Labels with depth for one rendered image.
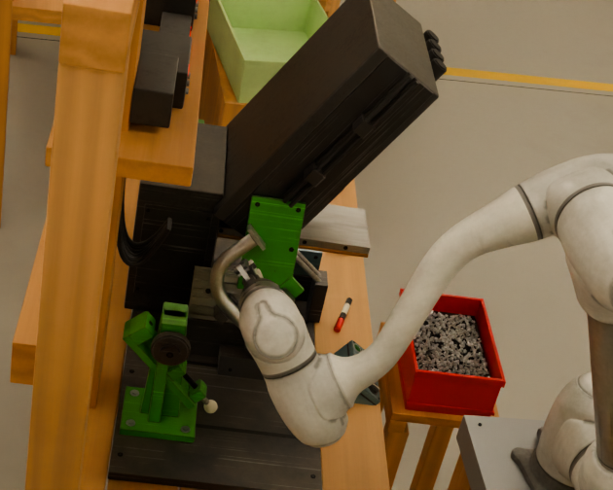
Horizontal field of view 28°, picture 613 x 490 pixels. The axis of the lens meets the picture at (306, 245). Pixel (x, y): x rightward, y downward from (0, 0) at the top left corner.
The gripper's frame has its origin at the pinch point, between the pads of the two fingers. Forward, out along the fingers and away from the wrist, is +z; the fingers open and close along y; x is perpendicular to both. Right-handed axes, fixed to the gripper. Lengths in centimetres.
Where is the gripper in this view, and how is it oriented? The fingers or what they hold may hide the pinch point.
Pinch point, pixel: (251, 273)
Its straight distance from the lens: 238.5
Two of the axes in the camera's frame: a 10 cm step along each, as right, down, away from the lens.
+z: -1.4, -2.4, 9.6
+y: -5.7, -7.7, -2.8
